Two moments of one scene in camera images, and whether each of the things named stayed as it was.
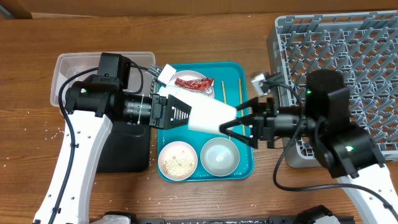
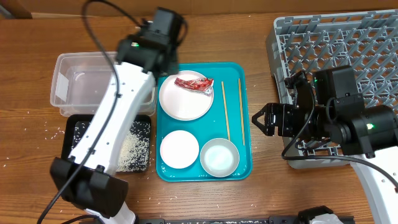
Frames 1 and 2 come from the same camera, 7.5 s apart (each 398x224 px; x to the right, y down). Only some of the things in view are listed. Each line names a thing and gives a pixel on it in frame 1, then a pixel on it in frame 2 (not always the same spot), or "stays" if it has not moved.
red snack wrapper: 205,85 stays
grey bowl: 219,157 stays
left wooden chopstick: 224,97 stays
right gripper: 261,121 -> 284,127
